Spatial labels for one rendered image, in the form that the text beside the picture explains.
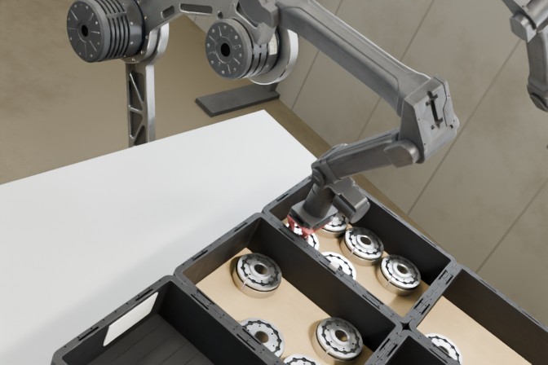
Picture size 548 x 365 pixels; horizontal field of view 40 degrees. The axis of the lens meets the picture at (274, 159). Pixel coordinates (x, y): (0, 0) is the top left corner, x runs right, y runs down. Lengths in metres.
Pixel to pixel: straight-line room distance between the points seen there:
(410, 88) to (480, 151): 2.08
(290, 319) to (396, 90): 0.64
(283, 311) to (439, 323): 0.39
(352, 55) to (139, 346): 0.67
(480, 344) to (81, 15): 1.32
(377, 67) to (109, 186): 0.94
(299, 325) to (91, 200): 0.61
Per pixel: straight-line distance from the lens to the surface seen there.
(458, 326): 1.84
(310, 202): 1.65
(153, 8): 2.10
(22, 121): 3.18
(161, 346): 1.48
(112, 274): 1.73
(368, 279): 1.80
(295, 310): 1.64
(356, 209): 1.57
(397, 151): 1.22
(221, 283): 1.62
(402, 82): 1.18
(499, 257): 3.34
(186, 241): 1.86
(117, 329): 1.41
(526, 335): 1.86
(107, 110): 3.35
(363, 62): 1.21
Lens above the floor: 1.99
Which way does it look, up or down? 36 degrees down
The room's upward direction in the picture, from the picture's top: 25 degrees clockwise
